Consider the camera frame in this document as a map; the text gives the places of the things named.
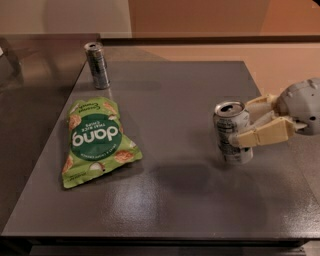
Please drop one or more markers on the green dang chips bag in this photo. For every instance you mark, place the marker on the green dang chips bag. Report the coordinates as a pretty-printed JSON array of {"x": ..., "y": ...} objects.
[{"x": 97, "y": 143}]

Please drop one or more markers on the tall silver slim can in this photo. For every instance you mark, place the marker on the tall silver slim can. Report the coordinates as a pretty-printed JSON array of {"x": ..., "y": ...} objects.
[{"x": 98, "y": 66}]

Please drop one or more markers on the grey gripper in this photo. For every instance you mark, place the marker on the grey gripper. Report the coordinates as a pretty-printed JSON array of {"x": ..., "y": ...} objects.
[{"x": 302, "y": 106}]

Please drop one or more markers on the silver green 7up can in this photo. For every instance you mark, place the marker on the silver green 7up can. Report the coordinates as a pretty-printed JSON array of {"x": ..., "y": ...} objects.
[{"x": 229, "y": 118}]

